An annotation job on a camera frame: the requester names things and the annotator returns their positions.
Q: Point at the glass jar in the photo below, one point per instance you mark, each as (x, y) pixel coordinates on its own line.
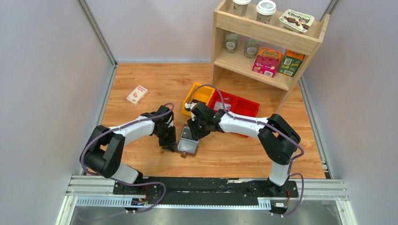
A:
(251, 48)
(231, 42)

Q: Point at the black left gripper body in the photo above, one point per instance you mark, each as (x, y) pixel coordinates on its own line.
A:
(167, 136)

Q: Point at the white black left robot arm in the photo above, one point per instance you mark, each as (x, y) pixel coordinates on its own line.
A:
(102, 154)

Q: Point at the red plastic bin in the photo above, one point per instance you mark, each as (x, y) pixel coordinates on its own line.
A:
(245, 107)
(215, 101)

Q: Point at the green orange snack box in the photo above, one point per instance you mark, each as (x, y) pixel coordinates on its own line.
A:
(290, 63)

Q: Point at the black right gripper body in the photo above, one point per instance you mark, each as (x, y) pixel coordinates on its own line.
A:
(195, 128)

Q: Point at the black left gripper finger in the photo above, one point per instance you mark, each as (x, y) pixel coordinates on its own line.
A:
(165, 136)
(171, 139)

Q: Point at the wooden two-tier shelf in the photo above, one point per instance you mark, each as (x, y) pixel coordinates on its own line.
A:
(269, 35)

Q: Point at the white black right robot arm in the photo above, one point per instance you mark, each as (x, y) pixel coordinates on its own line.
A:
(277, 137)

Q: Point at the red plastic bin far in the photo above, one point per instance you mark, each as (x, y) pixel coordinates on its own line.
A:
(245, 107)

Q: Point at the glass jar left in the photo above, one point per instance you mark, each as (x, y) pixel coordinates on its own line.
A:
(231, 42)

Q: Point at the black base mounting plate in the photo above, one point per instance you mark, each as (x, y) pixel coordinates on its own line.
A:
(206, 191)

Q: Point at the paper cup left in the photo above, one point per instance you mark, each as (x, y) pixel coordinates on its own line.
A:
(240, 7)

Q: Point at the white pink card box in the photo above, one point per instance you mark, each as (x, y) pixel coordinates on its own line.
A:
(137, 95)

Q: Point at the card in red bin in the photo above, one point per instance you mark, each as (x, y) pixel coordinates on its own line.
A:
(226, 106)

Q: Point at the red plastic bin near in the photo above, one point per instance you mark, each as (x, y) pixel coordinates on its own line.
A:
(215, 101)

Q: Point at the pink orange snack box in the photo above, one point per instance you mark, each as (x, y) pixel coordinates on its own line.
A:
(267, 62)

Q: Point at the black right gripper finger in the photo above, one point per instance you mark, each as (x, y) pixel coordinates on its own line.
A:
(193, 127)
(200, 130)

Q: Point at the glass jar right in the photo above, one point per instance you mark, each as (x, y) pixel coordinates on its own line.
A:
(251, 48)

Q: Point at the Chobani yogurt cup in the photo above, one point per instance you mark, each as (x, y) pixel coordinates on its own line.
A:
(296, 21)

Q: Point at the paper cup white lid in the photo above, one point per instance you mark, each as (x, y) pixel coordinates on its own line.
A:
(265, 10)

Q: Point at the grey VIP card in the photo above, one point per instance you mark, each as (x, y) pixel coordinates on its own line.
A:
(186, 133)

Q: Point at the brown leather card holder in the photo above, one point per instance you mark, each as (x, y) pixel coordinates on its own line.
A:
(187, 147)

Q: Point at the yellow plastic bin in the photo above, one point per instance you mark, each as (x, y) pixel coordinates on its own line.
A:
(203, 94)

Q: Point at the aluminium table frame rail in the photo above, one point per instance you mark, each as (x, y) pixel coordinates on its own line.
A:
(95, 191)

